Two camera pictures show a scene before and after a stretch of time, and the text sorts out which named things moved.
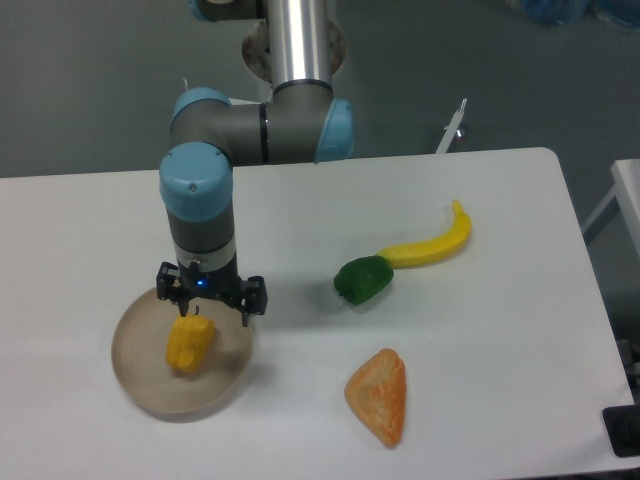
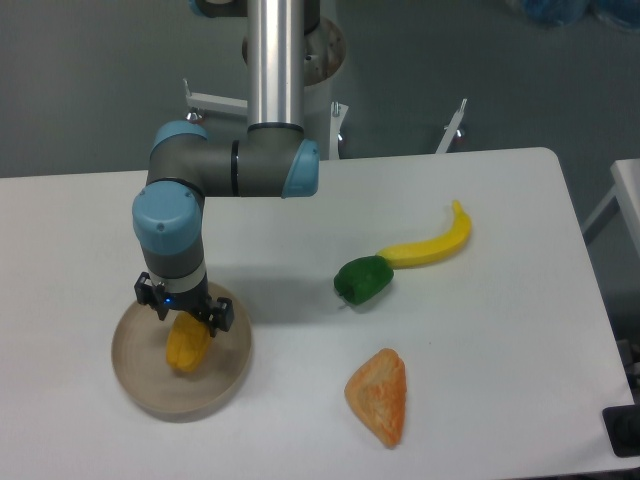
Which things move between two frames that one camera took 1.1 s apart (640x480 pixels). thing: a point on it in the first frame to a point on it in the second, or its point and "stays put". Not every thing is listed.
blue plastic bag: [622, 13] stays put
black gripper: [224, 285] to [219, 312]
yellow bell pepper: [189, 342] stays put
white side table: [626, 175] stays put
